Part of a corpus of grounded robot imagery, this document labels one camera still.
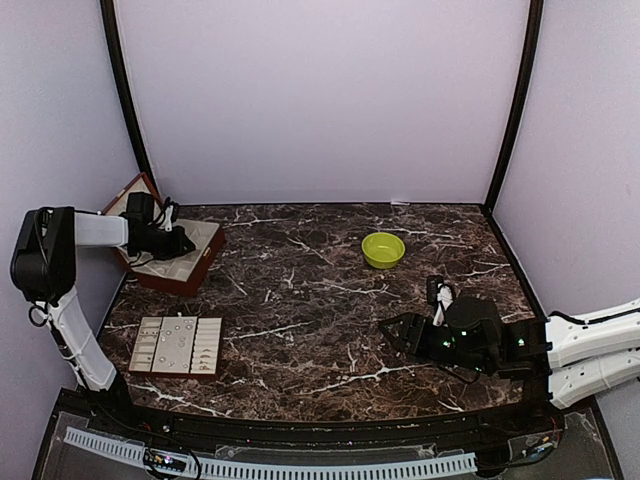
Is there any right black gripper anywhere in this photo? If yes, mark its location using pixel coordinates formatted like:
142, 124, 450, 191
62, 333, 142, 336
379, 310, 493, 374

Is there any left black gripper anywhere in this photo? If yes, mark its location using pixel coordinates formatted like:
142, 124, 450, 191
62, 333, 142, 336
135, 225, 194, 261

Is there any beige jewelry tray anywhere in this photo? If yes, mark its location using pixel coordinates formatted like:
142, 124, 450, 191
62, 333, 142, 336
128, 316, 224, 378

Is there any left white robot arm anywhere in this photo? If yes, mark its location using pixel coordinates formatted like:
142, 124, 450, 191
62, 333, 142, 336
10, 192, 196, 393

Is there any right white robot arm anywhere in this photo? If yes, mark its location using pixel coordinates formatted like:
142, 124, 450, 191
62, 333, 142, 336
378, 296, 639, 434

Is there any brown wooden jewelry box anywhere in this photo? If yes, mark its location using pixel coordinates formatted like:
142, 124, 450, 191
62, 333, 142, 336
102, 172, 226, 299

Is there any green plastic bowl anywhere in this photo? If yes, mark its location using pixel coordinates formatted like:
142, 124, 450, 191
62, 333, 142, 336
361, 232, 406, 270

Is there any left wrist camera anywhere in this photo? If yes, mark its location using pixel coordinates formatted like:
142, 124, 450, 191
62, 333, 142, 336
158, 197, 180, 232

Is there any black front rail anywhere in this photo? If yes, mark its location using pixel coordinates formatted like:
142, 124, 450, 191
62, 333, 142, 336
90, 365, 566, 451

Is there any white slotted cable duct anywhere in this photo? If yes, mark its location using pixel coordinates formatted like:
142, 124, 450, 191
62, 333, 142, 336
63, 427, 478, 479

